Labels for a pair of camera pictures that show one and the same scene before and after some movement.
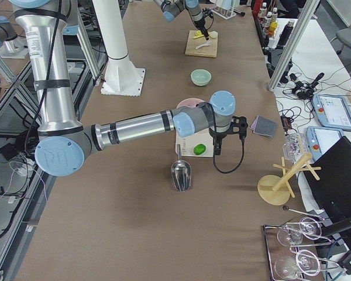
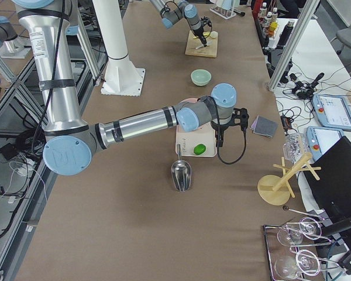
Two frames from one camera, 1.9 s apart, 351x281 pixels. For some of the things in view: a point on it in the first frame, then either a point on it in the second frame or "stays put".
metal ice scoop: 181,172 stays put
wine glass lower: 306,261 stays put
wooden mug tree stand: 276,189 stays put
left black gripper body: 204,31 → 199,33
